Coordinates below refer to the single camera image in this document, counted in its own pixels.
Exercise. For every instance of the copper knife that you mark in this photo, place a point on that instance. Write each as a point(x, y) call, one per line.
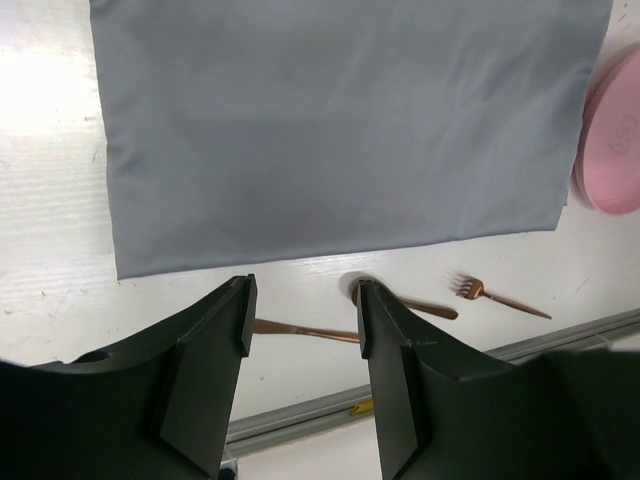
point(265, 327)

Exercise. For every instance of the copper fork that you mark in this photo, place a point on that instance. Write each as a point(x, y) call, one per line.
point(472, 288)

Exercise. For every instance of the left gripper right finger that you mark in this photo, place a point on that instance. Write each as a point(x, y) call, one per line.
point(560, 415)

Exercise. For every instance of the copper spoon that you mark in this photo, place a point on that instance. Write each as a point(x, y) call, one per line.
point(427, 308)

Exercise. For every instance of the grey cloth placemat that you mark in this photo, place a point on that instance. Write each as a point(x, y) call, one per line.
point(241, 132)

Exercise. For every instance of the pink plate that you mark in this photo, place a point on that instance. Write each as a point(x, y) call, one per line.
point(606, 169)

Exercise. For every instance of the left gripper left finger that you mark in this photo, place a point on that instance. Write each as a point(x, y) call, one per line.
point(155, 405)

